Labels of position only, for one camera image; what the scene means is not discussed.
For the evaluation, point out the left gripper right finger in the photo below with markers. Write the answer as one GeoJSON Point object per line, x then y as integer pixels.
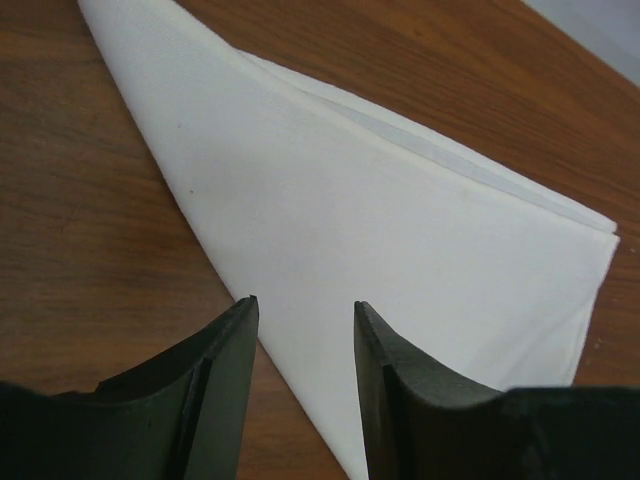
{"type": "Point", "coordinates": [422, 420]}

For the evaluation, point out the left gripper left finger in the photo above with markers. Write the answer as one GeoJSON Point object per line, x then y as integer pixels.
{"type": "Point", "coordinates": [178, 415]}

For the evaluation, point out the white cloth napkin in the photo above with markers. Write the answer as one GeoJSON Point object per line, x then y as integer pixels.
{"type": "Point", "coordinates": [312, 198]}

